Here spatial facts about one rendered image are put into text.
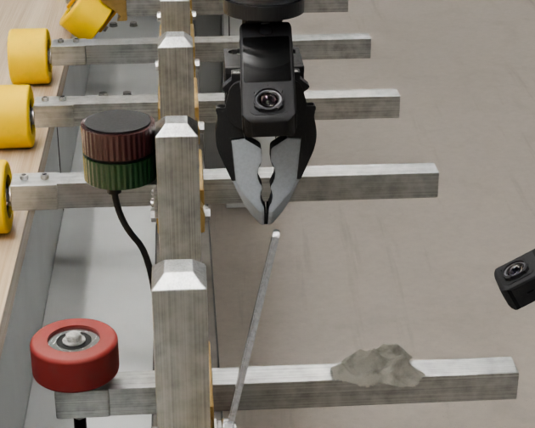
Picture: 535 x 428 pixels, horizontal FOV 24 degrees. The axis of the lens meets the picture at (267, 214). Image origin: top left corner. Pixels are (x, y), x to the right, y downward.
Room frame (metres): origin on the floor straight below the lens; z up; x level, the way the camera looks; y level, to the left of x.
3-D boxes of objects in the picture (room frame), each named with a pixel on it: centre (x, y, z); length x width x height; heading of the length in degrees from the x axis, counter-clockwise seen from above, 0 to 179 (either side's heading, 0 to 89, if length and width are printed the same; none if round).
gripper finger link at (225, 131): (1.04, 0.02, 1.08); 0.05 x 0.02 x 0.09; 93
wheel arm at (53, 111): (1.49, 0.08, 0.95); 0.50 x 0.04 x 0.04; 94
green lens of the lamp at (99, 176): (0.94, 0.12, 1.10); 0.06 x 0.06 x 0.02
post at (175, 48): (1.20, 0.09, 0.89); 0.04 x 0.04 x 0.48; 4
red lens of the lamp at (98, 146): (0.94, 0.12, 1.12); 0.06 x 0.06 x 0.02
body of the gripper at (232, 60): (1.06, 0.00, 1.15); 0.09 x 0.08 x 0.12; 3
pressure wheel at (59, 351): (0.98, 0.18, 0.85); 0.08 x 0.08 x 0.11
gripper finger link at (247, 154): (1.06, 0.02, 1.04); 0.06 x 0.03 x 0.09; 3
